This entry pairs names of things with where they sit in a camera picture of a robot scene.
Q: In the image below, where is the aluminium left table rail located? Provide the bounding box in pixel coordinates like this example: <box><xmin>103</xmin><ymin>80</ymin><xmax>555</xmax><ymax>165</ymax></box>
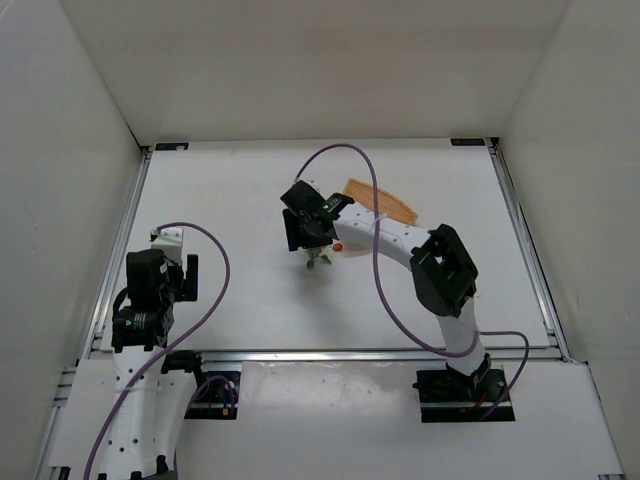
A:
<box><xmin>76</xmin><ymin>146</ymin><xmax>153</xmax><ymax>363</ymax></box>

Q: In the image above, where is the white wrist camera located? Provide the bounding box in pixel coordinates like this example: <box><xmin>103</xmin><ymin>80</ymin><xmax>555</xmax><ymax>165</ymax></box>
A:
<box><xmin>149</xmin><ymin>227</ymin><xmax>184</xmax><ymax>263</ymax></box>
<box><xmin>294</xmin><ymin>178</ymin><xmax>321</xmax><ymax>193</ymax></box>

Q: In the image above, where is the woven triangular fruit basket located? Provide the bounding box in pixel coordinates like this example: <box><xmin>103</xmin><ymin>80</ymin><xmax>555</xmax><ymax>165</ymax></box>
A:
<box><xmin>343</xmin><ymin>178</ymin><xmax>418</xmax><ymax>225</ymax></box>

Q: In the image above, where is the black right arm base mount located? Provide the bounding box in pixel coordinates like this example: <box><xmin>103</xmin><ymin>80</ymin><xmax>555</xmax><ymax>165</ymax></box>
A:
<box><xmin>413</xmin><ymin>368</ymin><xmax>516</xmax><ymax>423</ymax></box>

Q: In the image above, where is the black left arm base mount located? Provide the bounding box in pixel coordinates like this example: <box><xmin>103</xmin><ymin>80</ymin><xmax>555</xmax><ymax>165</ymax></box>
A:
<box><xmin>184</xmin><ymin>365</ymin><xmax>241</xmax><ymax>421</ymax></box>

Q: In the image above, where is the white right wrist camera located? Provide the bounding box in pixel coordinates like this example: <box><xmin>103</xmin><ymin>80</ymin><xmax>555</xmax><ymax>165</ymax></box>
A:
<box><xmin>294</xmin><ymin>178</ymin><xmax>321</xmax><ymax>193</ymax></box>

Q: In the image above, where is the aluminium table rail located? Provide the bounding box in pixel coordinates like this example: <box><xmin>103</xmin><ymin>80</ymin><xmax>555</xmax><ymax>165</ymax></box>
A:
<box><xmin>76</xmin><ymin>146</ymin><xmax>153</xmax><ymax>363</ymax></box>
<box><xmin>202</xmin><ymin>347</ymin><xmax>562</xmax><ymax>362</ymax></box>
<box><xmin>486</xmin><ymin>137</ymin><xmax>576</xmax><ymax>363</ymax></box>

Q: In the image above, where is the aluminium front table rail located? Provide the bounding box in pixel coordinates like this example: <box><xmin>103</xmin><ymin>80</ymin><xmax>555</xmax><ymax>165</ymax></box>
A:
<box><xmin>202</xmin><ymin>347</ymin><xmax>562</xmax><ymax>362</ymax></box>

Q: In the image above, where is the black corner bracket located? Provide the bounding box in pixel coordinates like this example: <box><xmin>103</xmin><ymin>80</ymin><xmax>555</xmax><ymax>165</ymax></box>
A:
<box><xmin>154</xmin><ymin>142</ymin><xmax>189</xmax><ymax>151</ymax></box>
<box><xmin>450</xmin><ymin>138</ymin><xmax>485</xmax><ymax>147</ymax></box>

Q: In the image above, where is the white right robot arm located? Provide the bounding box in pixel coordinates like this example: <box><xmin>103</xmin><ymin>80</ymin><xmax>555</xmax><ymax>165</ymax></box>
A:
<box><xmin>280</xmin><ymin>180</ymin><xmax>491</xmax><ymax>392</ymax></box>

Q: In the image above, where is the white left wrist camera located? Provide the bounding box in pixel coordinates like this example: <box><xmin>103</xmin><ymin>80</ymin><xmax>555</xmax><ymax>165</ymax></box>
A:
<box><xmin>149</xmin><ymin>227</ymin><xmax>184</xmax><ymax>263</ymax></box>

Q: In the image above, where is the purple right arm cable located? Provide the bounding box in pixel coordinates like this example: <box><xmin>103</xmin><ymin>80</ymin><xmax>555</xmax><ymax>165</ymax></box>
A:
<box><xmin>294</xmin><ymin>143</ymin><xmax>530</xmax><ymax>421</ymax></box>

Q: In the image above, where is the black right corner bracket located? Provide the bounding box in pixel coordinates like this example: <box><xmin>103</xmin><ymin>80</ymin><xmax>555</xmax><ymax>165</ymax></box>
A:
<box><xmin>450</xmin><ymin>138</ymin><xmax>485</xmax><ymax>147</ymax></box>

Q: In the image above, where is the fake strawberry sprig with leaves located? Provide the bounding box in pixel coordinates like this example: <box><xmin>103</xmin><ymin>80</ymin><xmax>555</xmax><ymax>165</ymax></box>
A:
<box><xmin>306</xmin><ymin>247</ymin><xmax>332</xmax><ymax>270</ymax></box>

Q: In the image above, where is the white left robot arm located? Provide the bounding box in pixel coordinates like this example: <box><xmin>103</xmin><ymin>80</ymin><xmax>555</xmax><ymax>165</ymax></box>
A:
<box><xmin>83</xmin><ymin>249</ymin><xmax>202</xmax><ymax>479</ymax></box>

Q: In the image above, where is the aluminium right table rail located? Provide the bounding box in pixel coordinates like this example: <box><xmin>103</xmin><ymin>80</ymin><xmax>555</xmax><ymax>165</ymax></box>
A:
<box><xmin>486</xmin><ymin>137</ymin><xmax>576</xmax><ymax>363</ymax></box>

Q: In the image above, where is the black left corner bracket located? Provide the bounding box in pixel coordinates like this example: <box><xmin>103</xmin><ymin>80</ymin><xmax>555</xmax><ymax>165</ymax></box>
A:
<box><xmin>154</xmin><ymin>142</ymin><xmax>189</xmax><ymax>151</ymax></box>

